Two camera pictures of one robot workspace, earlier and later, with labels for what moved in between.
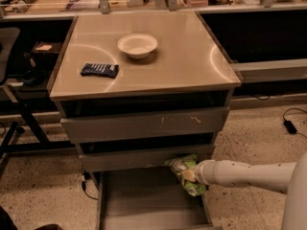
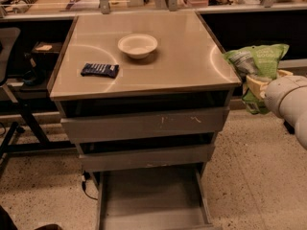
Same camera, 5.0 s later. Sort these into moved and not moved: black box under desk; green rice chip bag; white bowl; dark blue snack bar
Moved: green rice chip bag
Not moved: white bowl; black box under desk; dark blue snack bar
